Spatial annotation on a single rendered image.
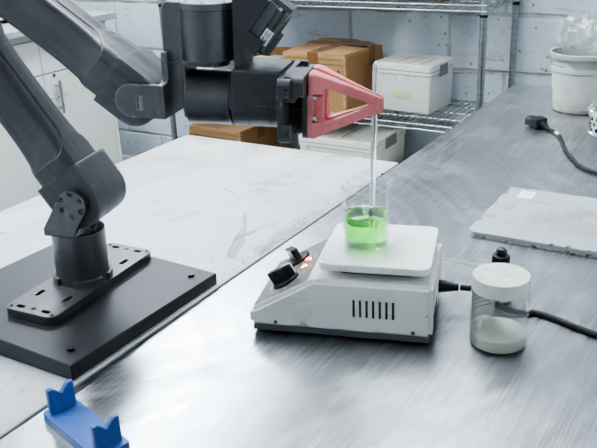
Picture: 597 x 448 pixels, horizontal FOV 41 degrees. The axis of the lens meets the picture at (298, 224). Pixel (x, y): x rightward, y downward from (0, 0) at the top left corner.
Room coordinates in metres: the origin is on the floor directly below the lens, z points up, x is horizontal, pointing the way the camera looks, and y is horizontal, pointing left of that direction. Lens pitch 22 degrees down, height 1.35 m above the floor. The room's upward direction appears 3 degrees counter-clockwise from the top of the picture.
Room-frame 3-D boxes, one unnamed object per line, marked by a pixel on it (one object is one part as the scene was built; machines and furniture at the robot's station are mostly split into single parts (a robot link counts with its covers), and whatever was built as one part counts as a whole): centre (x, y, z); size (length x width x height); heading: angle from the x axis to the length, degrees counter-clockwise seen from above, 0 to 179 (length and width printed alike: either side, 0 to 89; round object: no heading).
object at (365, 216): (0.81, -0.08, 1.02); 0.06 x 0.05 x 0.08; 116
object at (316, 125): (0.82, -0.05, 1.15); 0.09 x 0.07 x 0.07; 78
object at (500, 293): (0.74, -0.21, 0.94); 0.06 x 0.06 x 0.08
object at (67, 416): (0.61, 0.20, 0.92); 0.10 x 0.03 x 0.04; 43
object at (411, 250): (0.81, -0.09, 0.98); 0.12 x 0.12 x 0.01; 76
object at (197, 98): (0.84, 0.08, 1.16); 0.07 x 0.06 x 0.07; 78
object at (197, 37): (0.85, 0.11, 1.20); 0.12 x 0.09 x 0.12; 74
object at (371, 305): (0.82, -0.06, 0.94); 0.22 x 0.13 x 0.08; 76
